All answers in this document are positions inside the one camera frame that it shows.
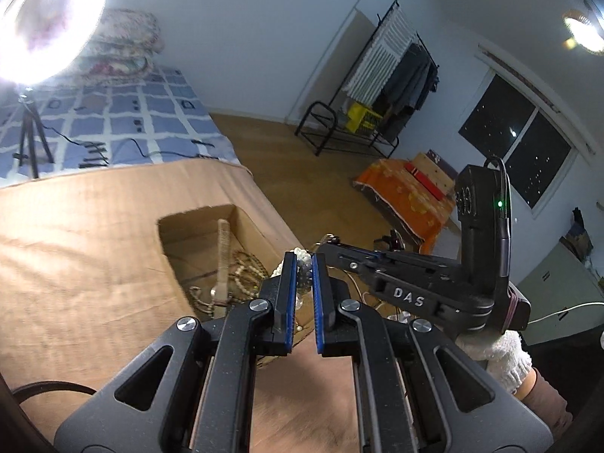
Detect person's right hand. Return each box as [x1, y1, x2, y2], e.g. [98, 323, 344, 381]
[455, 329, 535, 394]

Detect black device on floor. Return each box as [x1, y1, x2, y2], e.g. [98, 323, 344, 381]
[375, 229, 407, 251]

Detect white ring light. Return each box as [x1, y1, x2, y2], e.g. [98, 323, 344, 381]
[0, 0, 108, 86]

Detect white bead bracelet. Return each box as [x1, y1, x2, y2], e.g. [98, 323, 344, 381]
[233, 264, 262, 293]

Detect pile of floral quilts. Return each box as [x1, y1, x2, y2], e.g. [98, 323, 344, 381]
[78, 8, 166, 86]

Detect white striped towel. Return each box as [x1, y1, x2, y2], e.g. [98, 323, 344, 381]
[342, 7, 418, 105]

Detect person's right forearm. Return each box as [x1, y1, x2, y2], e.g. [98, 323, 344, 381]
[512, 368, 574, 439]

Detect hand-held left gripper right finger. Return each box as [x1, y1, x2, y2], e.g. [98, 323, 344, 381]
[310, 253, 554, 453]

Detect wooden bead necklace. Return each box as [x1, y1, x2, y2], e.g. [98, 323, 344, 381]
[188, 250, 270, 317]

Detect thin black cable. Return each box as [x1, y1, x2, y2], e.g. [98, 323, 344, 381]
[35, 123, 213, 161]

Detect beige blanket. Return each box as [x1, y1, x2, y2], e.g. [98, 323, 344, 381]
[0, 158, 359, 453]

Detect black light tripod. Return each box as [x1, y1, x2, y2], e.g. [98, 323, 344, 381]
[12, 86, 55, 180]

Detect twisted pearl necklace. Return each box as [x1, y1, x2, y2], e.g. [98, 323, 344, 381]
[271, 248, 314, 312]

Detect ceiling lamp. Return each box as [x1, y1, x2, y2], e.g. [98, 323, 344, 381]
[561, 7, 604, 55]

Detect pale green cabinet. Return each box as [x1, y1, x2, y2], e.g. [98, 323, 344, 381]
[519, 238, 604, 345]

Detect red flat box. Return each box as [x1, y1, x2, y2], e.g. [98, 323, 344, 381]
[403, 163, 447, 201]

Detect blue checkered bed sheet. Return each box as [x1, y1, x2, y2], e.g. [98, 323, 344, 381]
[0, 63, 241, 190]

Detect black metal clothes rack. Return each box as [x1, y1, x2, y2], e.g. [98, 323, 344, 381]
[295, 0, 439, 159]

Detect brown cardboard box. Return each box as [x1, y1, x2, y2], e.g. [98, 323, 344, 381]
[157, 204, 318, 369]

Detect dark window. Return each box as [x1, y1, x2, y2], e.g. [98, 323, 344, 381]
[458, 73, 574, 211]

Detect dark hanging clothes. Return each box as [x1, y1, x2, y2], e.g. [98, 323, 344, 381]
[373, 42, 439, 137]

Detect black braided cable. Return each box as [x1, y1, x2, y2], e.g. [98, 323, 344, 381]
[9, 380, 97, 399]

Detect brown strap wristwatch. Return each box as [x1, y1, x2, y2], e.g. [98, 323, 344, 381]
[210, 218, 232, 310]

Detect yellow plastic crate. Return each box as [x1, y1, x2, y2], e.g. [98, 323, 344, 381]
[347, 101, 383, 134]

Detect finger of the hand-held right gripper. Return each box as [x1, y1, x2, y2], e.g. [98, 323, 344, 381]
[315, 242, 462, 285]
[359, 267, 473, 327]

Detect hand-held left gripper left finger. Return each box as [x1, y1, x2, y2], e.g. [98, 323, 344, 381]
[54, 251, 299, 453]

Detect orange patterned cloth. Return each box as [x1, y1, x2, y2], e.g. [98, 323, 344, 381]
[351, 158, 458, 256]

